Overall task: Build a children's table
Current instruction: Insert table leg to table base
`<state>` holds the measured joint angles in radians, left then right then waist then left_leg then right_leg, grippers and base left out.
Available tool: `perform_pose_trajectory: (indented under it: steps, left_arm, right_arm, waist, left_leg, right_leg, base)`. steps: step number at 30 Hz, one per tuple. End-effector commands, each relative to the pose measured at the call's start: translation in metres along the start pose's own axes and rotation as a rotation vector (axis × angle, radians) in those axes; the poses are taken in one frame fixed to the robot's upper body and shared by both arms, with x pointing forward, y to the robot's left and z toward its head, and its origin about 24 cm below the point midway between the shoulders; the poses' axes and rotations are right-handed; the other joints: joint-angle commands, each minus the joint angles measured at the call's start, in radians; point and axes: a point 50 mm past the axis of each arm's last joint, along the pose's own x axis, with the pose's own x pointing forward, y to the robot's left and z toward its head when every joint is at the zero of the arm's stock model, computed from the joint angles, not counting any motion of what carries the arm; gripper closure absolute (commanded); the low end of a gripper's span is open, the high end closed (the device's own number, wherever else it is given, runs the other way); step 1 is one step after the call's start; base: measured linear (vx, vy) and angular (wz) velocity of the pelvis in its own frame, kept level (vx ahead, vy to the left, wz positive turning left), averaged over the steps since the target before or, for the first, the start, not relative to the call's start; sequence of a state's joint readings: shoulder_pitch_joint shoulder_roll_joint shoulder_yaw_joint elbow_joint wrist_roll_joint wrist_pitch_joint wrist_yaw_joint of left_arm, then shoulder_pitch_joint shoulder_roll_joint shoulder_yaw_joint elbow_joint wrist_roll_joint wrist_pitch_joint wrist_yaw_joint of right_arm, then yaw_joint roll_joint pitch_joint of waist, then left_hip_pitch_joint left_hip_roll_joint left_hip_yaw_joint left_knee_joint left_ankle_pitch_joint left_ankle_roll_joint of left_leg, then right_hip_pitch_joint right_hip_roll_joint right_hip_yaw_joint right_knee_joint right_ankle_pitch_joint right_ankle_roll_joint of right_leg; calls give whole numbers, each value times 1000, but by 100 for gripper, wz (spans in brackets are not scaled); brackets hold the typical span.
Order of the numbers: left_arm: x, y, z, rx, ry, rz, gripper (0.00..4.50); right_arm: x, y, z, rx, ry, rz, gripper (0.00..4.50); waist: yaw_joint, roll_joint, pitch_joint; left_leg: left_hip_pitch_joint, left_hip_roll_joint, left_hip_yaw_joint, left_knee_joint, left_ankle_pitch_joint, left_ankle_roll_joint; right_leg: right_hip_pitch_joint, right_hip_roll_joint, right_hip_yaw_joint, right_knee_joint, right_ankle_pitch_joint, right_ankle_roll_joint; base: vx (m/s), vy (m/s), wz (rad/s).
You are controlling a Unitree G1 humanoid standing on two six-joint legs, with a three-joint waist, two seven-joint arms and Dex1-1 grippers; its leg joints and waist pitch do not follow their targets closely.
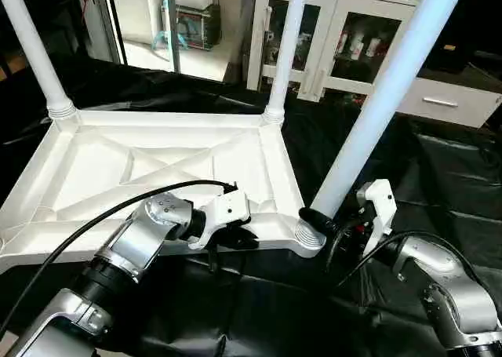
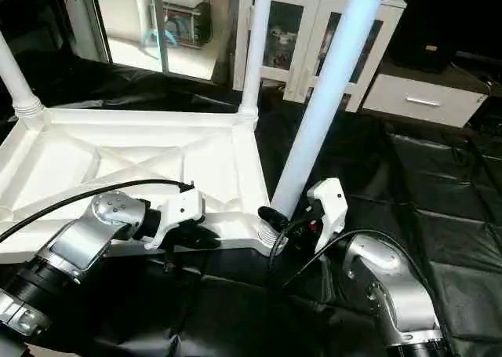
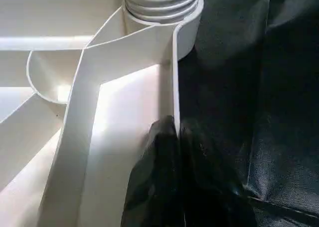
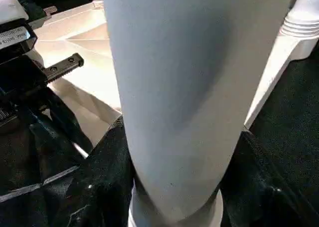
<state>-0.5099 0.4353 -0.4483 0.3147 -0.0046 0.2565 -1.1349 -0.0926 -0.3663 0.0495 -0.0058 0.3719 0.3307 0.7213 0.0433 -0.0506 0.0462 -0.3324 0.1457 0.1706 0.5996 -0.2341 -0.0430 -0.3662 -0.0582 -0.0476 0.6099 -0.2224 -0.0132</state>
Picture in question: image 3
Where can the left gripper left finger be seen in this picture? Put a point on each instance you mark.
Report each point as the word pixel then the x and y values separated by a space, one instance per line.
pixel 154 187

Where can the white plastic table top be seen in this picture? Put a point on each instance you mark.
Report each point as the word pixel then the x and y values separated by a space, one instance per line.
pixel 75 117

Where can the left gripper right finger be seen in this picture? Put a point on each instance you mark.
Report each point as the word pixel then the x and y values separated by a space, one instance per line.
pixel 212 192

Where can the black mat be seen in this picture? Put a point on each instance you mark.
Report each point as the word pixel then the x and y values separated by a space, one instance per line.
pixel 259 112

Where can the white plastic table leg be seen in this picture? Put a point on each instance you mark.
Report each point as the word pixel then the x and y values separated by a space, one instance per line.
pixel 159 2

